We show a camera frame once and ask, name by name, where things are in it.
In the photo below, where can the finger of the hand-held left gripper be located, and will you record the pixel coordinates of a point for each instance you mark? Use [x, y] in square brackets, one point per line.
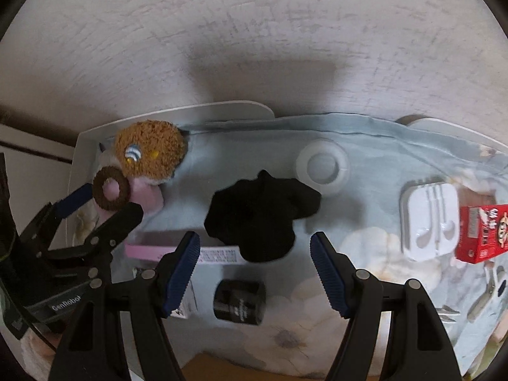
[119, 222]
[75, 200]

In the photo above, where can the black jar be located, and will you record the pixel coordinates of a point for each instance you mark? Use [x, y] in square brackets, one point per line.
[238, 301]

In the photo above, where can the brown hair scrunchie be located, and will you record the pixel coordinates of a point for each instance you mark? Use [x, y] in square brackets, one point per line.
[101, 199]

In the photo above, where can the pink box with white label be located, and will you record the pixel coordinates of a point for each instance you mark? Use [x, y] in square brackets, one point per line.
[139, 252]

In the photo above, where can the white earphone case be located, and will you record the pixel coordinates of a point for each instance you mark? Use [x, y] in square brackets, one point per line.
[420, 222]

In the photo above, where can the cardboard box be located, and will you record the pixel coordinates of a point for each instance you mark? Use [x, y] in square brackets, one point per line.
[222, 371]

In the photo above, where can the red box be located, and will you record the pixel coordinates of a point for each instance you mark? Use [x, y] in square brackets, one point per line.
[476, 242]

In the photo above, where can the black sock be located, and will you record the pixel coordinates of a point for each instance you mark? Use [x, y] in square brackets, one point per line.
[258, 218]

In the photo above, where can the silver metal tool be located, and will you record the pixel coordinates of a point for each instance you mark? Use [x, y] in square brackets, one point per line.
[482, 301]

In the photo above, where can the brown plush toy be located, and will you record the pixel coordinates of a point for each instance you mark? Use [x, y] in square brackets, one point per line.
[153, 151]

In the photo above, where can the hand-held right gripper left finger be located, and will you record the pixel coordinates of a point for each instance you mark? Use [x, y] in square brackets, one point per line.
[181, 276]

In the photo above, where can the floral light blue tablecloth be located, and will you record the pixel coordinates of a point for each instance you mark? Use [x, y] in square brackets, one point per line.
[377, 158]

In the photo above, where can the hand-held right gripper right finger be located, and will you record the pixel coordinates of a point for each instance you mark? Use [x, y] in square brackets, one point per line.
[329, 278]

